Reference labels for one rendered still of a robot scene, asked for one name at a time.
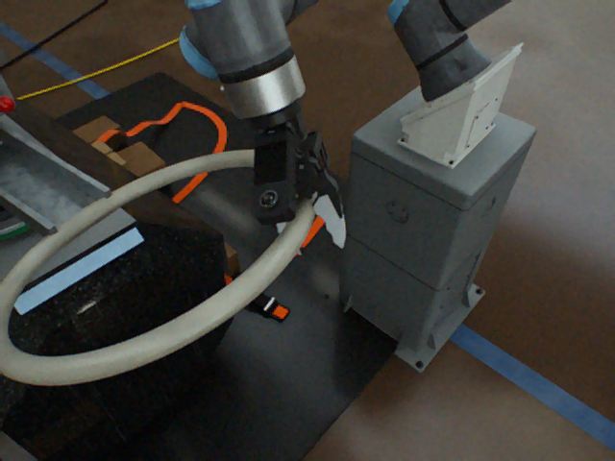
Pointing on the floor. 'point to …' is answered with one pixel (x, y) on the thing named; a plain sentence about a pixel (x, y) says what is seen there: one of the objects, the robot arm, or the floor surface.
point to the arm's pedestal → (422, 228)
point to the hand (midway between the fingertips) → (317, 247)
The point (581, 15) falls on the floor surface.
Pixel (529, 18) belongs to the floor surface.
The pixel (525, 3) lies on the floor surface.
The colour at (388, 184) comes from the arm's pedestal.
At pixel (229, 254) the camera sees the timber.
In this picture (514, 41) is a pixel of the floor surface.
